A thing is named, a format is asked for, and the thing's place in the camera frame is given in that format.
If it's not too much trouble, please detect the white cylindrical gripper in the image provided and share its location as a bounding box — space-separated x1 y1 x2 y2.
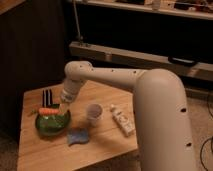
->
59 89 79 114

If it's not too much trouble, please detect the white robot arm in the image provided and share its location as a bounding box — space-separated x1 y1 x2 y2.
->
61 61 198 171

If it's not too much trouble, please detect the green ceramic bowl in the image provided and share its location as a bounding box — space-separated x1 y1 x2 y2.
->
35 104 71 136

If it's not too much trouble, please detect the black striped object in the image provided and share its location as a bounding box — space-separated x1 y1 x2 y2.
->
42 89 52 107

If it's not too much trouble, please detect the blue sponge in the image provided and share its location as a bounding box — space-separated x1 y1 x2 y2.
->
67 129 89 146

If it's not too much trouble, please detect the white paper cup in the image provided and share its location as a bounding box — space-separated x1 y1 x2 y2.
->
86 104 103 127

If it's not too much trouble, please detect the wooden table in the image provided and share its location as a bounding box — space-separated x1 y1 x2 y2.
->
17 79 139 171

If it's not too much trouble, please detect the white tube with label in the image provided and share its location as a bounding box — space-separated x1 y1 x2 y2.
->
110 105 135 137

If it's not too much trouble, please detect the metal stand pole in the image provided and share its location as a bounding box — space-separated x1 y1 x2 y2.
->
72 0 83 45

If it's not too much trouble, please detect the long grey case with handle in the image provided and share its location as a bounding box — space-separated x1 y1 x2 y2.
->
69 41 213 82

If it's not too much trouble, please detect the black cable on floor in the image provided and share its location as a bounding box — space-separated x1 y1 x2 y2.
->
199 94 213 171

